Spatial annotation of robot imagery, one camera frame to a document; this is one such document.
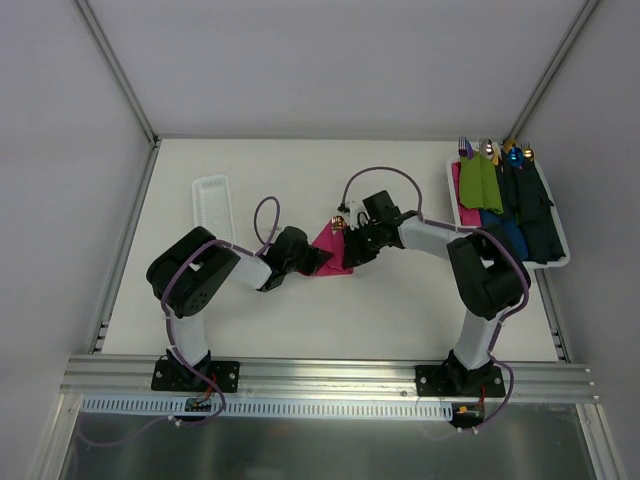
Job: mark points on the white slotted cutlery basket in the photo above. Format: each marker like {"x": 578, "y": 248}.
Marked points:
{"x": 212, "y": 206}

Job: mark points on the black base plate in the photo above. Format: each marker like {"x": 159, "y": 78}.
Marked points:
{"x": 170, "y": 375}
{"x": 452, "y": 379}

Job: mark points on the aluminium mounting rail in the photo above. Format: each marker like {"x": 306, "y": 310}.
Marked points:
{"x": 534, "y": 382}

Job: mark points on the gold ornate spoon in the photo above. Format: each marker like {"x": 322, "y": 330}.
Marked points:
{"x": 337, "y": 223}

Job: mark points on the magenta paper napkin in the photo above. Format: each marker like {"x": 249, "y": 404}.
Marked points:
{"x": 333, "y": 242}

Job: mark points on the purple fork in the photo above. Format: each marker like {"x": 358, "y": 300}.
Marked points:
{"x": 464, "y": 147}

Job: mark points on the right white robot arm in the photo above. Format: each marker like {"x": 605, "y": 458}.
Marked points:
{"x": 491, "y": 281}

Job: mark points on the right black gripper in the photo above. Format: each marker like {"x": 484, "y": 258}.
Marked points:
{"x": 358, "y": 242}

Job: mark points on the gold spoon in tray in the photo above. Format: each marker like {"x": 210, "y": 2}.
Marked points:
{"x": 528, "y": 153}

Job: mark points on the green rolled napkin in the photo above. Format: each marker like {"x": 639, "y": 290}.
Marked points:
{"x": 478, "y": 184}

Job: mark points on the dark navy rolled napkin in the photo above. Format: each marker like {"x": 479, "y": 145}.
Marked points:
{"x": 508, "y": 191}

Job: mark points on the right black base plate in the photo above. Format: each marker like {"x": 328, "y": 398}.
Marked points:
{"x": 452, "y": 379}

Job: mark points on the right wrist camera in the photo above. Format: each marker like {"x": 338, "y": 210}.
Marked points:
{"x": 355, "y": 214}

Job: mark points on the blue rolled napkin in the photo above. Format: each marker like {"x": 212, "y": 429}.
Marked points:
{"x": 512, "y": 230}

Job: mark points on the dark teal rolled napkin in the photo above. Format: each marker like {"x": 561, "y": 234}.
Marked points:
{"x": 535, "y": 217}

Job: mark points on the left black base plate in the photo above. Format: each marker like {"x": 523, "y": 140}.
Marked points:
{"x": 170, "y": 375}

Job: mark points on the white slotted cable duct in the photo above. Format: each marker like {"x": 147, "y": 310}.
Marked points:
{"x": 268, "y": 408}

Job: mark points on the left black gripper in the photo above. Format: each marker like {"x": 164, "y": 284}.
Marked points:
{"x": 310, "y": 255}

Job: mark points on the silver spoon in tray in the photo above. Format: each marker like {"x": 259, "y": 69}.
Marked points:
{"x": 490, "y": 150}

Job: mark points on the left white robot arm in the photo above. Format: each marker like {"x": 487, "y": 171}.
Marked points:
{"x": 185, "y": 279}

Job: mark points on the blue spoon in tray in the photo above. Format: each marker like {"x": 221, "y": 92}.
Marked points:
{"x": 516, "y": 157}

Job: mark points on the white napkin tray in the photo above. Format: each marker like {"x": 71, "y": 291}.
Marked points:
{"x": 504, "y": 157}

